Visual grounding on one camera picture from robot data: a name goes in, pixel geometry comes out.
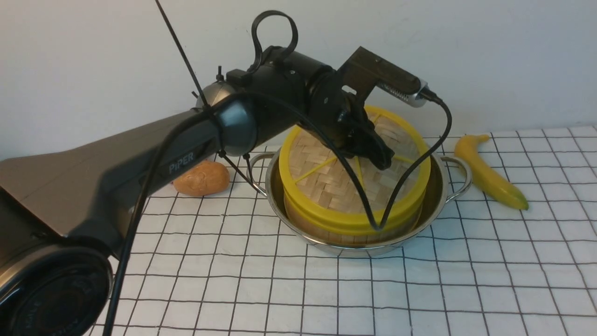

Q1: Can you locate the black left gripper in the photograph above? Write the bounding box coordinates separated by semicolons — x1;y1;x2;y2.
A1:
307;70;395;170

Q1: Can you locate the white checkered tablecloth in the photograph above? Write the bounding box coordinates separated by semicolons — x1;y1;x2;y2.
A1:
112;126;597;336

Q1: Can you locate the bamboo steamer basket yellow rim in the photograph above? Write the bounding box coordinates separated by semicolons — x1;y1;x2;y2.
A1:
284;188;427;246

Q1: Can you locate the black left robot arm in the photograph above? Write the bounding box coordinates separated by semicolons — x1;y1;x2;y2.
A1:
1;47;419;336

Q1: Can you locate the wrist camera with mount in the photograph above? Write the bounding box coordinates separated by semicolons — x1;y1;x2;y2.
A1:
339;47;427;108

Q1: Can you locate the stainless steel pot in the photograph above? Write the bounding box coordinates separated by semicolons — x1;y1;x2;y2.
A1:
245;151;472;258

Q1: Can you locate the yellow banana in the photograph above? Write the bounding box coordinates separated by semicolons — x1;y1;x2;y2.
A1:
454;134;529;210

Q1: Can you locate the brown potato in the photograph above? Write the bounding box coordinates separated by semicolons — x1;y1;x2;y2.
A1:
173;161;230;197

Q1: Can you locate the woven bamboo lid yellow rim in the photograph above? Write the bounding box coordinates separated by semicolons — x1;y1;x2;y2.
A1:
278;105;431;223

